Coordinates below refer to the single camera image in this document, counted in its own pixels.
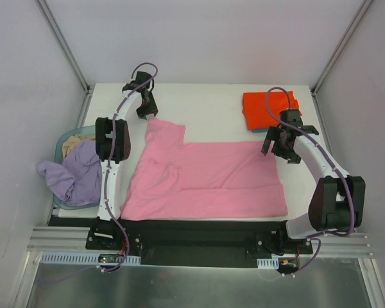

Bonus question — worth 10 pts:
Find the pink t shirt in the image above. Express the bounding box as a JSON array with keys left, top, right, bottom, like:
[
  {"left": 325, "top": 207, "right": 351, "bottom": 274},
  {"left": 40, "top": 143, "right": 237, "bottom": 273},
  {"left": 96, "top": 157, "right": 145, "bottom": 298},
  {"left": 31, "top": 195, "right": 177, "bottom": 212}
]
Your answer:
[{"left": 121, "top": 119, "right": 288, "bottom": 221}]

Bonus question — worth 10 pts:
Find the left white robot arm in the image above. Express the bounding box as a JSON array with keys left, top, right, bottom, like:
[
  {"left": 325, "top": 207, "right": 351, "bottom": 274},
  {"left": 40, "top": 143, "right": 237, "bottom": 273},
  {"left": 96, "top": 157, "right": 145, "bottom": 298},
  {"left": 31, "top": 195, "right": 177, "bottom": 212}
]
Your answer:
[{"left": 95, "top": 71, "right": 158, "bottom": 221}]

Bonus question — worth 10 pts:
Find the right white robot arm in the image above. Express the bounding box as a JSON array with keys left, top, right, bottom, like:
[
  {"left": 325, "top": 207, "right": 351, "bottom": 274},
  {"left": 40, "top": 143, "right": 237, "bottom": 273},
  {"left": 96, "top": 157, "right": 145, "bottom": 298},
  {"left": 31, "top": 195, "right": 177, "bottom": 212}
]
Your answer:
[{"left": 261, "top": 109, "right": 366, "bottom": 253}]

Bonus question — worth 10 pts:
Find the folded orange t shirt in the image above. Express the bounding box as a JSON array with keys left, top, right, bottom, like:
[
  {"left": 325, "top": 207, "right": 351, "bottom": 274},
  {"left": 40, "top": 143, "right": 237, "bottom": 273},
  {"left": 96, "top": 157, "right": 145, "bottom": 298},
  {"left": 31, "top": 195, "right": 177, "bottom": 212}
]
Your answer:
[{"left": 242, "top": 91, "right": 289, "bottom": 131}]

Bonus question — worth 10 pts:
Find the beige t shirt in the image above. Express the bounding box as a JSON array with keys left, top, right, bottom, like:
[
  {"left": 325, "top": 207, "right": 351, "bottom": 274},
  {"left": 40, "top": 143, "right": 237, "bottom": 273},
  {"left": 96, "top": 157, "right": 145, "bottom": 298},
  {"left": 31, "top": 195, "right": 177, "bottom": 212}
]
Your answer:
[{"left": 62, "top": 134, "right": 96, "bottom": 158}]

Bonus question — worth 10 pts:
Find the lavender t shirt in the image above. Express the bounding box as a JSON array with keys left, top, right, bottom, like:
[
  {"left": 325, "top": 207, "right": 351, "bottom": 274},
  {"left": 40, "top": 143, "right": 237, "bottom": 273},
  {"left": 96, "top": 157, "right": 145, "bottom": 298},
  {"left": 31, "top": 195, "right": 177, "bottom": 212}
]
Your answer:
[{"left": 36, "top": 140, "right": 102, "bottom": 207}]

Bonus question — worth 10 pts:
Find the teal plastic basket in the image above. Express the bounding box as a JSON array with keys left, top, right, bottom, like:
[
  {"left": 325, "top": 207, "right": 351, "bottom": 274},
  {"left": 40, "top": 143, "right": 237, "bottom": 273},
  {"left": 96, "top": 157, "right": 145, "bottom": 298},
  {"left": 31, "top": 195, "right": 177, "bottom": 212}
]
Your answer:
[{"left": 53, "top": 126, "right": 99, "bottom": 210}]

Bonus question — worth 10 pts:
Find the right aluminium frame post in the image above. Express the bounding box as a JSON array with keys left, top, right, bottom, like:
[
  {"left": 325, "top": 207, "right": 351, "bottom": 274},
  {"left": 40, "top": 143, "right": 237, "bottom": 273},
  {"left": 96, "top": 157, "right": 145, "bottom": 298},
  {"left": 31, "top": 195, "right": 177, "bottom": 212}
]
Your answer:
[{"left": 310, "top": 0, "right": 375, "bottom": 96}]

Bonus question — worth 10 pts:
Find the aluminium frame post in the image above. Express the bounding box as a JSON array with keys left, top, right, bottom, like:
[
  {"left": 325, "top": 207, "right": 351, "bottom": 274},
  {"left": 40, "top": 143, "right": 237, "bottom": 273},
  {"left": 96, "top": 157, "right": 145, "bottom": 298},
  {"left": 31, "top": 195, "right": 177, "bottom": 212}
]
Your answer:
[
  {"left": 310, "top": 0, "right": 375, "bottom": 96},
  {"left": 35, "top": 0, "right": 92, "bottom": 94}
]

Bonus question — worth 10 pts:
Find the right white cable duct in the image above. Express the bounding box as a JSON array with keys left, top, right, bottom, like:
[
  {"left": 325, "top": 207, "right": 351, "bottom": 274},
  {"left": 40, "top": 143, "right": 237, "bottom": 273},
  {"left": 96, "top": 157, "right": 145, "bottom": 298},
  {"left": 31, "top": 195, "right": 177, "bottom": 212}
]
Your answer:
[{"left": 257, "top": 257, "right": 279, "bottom": 270}]

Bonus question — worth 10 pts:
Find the white cable duct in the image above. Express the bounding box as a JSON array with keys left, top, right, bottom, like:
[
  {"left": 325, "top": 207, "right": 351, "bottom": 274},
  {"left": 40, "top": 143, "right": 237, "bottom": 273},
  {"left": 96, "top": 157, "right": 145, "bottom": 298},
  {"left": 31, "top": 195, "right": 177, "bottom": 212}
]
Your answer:
[
  {"left": 41, "top": 252, "right": 141, "bottom": 266},
  {"left": 257, "top": 257, "right": 279, "bottom": 270}
]

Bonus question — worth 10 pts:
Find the left aluminium frame post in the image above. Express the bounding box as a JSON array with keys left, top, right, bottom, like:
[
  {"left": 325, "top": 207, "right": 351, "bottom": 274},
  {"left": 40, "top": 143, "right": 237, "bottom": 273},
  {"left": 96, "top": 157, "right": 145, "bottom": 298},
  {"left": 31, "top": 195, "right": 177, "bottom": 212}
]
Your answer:
[{"left": 35, "top": 0, "right": 92, "bottom": 94}]

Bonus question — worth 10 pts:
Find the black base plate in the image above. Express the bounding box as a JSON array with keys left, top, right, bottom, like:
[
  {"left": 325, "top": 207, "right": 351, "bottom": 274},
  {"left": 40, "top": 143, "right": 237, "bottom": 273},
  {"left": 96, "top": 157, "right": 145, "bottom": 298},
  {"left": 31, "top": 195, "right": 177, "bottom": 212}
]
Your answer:
[{"left": 85, "top": 219, "right": 312, "bottom": 268}]

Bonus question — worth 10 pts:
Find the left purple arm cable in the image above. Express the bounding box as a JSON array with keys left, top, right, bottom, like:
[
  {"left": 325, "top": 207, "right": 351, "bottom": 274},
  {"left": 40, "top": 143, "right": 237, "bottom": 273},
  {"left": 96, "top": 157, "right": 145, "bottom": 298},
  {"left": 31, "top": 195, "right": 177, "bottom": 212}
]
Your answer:
[{"left": 104, "top": 62, "right": 158, "bottom": 257}]

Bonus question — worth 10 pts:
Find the left white cable duct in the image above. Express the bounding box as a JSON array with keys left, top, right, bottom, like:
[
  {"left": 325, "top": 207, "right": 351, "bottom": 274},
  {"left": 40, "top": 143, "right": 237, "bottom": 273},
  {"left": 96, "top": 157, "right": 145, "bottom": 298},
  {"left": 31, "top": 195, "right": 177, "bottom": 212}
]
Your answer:
[{"left": 41, "top": 252, "right": 141, "bottom": 266}]

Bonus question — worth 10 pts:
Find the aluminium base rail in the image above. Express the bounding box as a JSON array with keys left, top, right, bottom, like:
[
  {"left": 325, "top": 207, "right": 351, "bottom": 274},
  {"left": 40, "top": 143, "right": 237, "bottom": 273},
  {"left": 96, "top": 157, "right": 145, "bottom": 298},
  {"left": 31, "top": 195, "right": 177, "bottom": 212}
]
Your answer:
[{"left": 28, "top": 226, "right": 375, "bottom": 259}]

